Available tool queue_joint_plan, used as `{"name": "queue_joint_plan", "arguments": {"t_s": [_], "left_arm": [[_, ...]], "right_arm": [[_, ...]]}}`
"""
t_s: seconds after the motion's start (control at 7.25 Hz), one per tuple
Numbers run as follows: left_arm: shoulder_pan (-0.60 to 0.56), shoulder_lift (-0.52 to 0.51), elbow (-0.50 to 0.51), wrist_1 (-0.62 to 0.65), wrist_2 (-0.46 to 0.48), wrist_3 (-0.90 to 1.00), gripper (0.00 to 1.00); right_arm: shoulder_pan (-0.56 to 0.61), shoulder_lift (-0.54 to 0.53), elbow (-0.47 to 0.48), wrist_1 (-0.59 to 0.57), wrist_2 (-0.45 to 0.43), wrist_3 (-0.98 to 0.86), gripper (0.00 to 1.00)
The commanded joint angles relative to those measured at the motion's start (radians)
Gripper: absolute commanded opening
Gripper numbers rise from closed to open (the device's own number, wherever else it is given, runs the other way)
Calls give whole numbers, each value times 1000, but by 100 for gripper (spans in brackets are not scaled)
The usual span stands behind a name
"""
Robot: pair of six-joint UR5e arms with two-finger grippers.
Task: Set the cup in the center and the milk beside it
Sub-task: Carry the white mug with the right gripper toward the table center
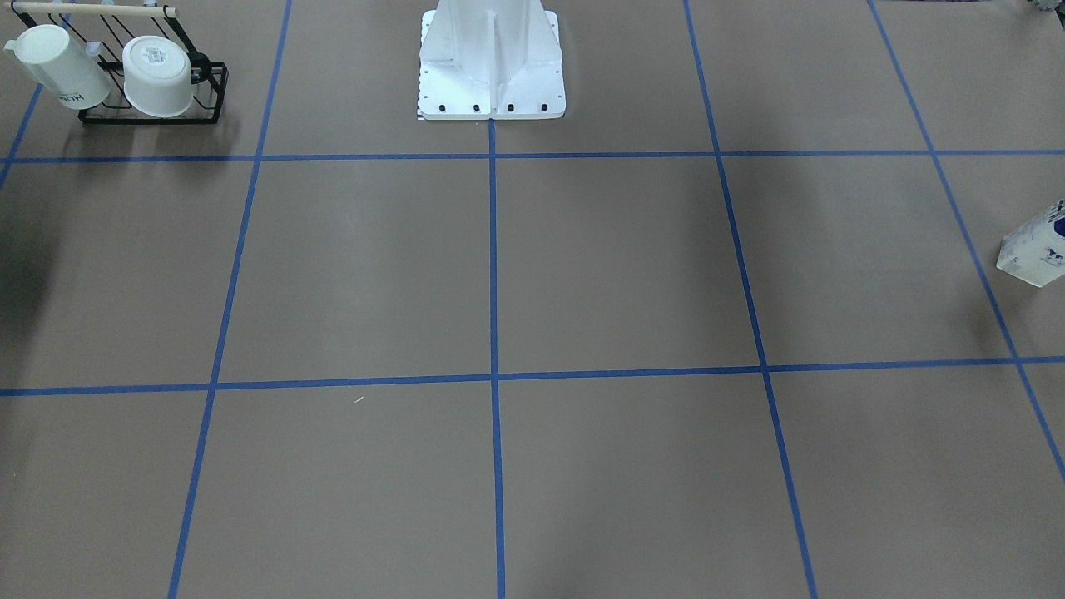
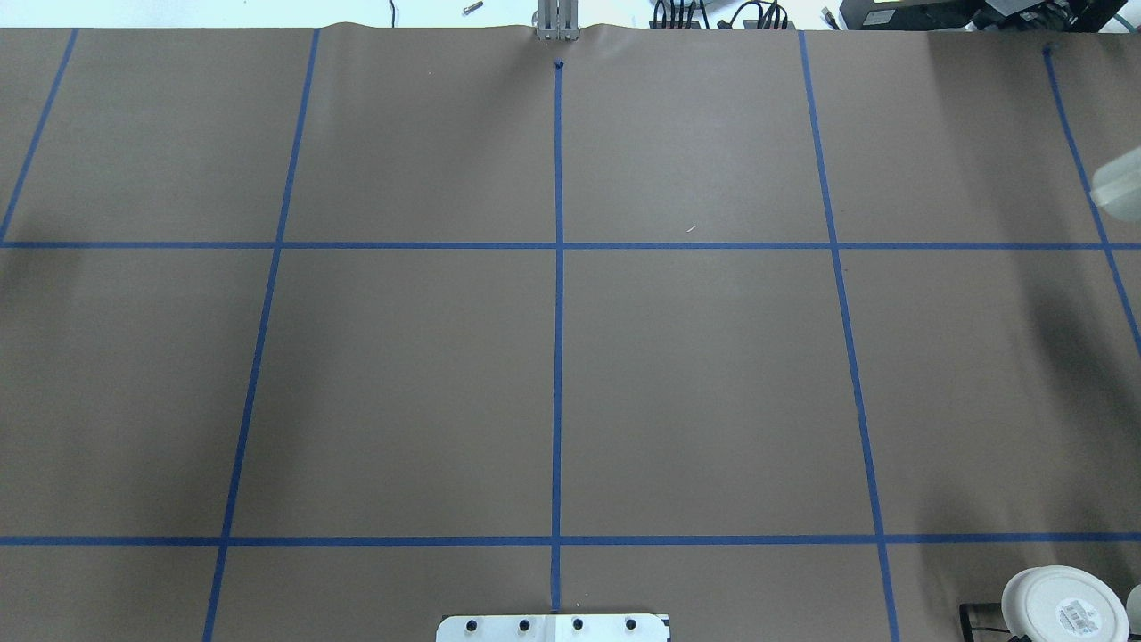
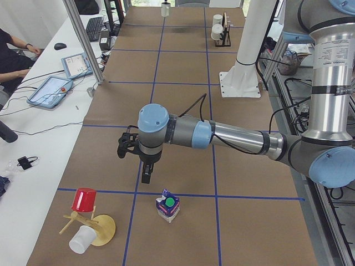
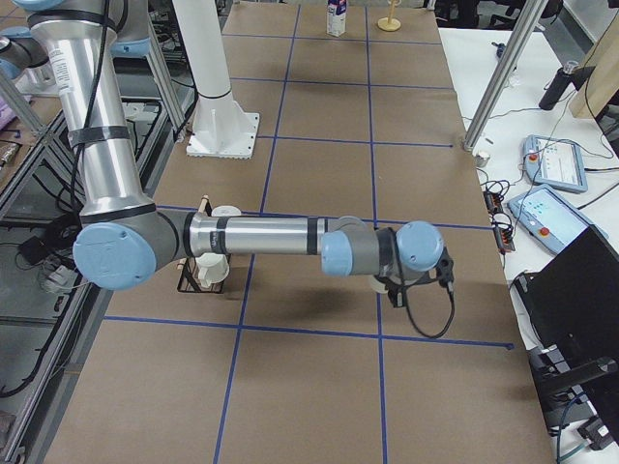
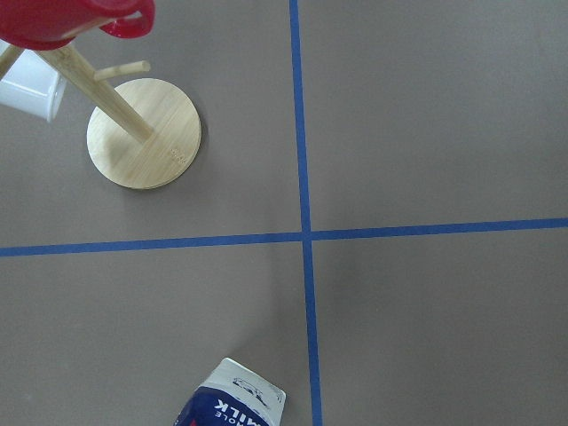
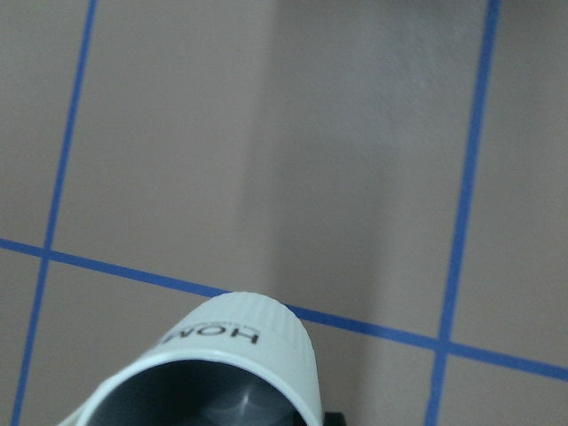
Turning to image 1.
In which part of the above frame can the blue white milk carton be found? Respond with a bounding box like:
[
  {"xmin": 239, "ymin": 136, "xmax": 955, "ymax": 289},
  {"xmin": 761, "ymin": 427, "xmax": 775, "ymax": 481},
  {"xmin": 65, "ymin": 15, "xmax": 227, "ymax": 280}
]
[{"xmin": 996, "ymin": 200, "xmax": 1064, "ymax": 288}]

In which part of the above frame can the brown paper table cover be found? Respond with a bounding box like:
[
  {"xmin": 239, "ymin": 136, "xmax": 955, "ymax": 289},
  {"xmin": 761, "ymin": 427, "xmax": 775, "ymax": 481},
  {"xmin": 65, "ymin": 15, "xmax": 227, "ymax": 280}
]
[{"xmin": 2, "ymin": 1, "xmax": 1063, "ymax": 598}]

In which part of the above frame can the white bowl on rack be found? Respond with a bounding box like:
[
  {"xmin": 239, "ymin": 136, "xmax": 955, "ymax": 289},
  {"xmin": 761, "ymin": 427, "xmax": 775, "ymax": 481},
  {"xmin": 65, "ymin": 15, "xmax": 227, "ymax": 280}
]
[{"xmin": 121, "ymin": 35, "xmax": 194, "ymax": 118}]

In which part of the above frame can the white mug on rack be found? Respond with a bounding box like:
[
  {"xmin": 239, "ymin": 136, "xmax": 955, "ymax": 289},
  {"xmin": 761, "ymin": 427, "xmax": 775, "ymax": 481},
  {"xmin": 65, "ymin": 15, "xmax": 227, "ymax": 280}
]
[{"xmin": 3, "ymin": 25, "xmax": 111, "ymax": 111}]

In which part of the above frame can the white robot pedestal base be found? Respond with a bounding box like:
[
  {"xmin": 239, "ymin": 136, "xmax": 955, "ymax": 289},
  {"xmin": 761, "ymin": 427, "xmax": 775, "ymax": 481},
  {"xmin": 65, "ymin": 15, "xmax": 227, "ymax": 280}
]
[{"xmin": 416, "ymin": 1, "xmax": 567, "ymax": 122}]

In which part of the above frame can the black wire dish rack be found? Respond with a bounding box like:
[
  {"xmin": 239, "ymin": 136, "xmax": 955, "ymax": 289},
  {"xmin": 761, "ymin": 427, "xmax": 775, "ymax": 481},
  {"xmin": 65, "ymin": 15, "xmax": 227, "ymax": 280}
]
[{"xmin": 2, "ymin": 1, "xmax": 230, "ymax": 126}]

